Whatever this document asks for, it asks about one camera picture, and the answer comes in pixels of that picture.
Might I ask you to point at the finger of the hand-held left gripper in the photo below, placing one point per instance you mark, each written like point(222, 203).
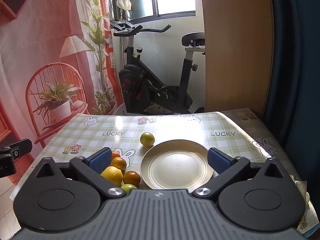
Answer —
point(20, 147)

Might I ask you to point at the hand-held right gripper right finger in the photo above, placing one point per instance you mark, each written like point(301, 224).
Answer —
point(218, 160)

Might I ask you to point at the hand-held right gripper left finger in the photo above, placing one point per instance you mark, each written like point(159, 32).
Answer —
point(100, 160)

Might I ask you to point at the bright orange mandarin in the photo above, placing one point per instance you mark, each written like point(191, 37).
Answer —
point(115, 154)

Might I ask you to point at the dull yellowish orange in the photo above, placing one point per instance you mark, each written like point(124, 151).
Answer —
point(120, 163)

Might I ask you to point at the large yellow lemon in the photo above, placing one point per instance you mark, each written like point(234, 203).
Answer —
point(113, 176)

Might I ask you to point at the dark brownish orange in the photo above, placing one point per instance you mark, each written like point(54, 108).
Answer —
point(131, 178)

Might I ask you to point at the green apple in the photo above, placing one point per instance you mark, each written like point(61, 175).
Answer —
point(128, 188)

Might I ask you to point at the beige round plate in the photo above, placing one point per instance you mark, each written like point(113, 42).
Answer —
point(175, 167)

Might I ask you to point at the yellow-green round fruit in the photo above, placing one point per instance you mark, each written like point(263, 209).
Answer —
point(147, 139)

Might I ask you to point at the green checked rabbit tablecloth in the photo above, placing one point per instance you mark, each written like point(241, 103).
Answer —
point(175, 130)

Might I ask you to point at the black exercise bike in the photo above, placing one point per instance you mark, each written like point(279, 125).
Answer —
point(135, 80)

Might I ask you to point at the clear table corner guard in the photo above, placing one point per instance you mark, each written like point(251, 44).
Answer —
point(303, 187)

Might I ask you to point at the wooden board panel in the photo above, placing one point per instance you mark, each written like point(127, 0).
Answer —
point(237, 55)

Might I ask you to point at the dark blue curtain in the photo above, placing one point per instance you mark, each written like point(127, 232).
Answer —
point(295, 67)

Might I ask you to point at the white plastic bag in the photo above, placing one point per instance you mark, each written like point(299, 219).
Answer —
point(123, 3)

